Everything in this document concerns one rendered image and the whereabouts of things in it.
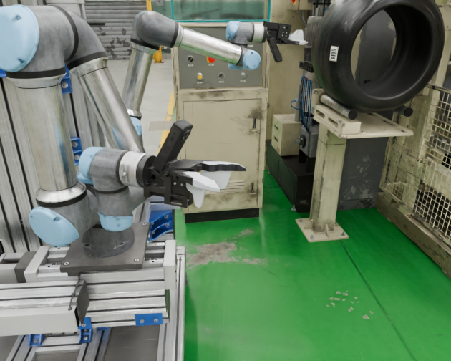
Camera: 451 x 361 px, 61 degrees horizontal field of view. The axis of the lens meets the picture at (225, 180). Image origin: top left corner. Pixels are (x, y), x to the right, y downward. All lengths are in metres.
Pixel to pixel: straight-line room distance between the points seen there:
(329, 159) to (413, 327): 0.98
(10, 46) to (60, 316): 0.68
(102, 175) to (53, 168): 0.13
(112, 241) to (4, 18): 0.60
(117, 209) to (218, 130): 1.55
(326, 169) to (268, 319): 0.95
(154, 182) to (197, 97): 1.53
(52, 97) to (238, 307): 1.42
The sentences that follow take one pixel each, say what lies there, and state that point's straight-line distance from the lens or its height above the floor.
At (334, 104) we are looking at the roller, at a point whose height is 0.91.
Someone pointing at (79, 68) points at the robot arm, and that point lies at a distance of 0.96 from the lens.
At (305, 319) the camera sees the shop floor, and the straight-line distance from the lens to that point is 1.97.
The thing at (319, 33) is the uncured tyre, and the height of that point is 1.24.
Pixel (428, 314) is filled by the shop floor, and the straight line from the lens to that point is 2.19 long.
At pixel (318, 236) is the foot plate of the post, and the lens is 2.54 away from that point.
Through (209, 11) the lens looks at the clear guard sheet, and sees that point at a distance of 2.28.
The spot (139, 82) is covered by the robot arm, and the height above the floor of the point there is 1.08.
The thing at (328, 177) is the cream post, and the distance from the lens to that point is 2.39.
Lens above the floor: 1.37
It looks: 25 degrees down
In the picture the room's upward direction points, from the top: straight up
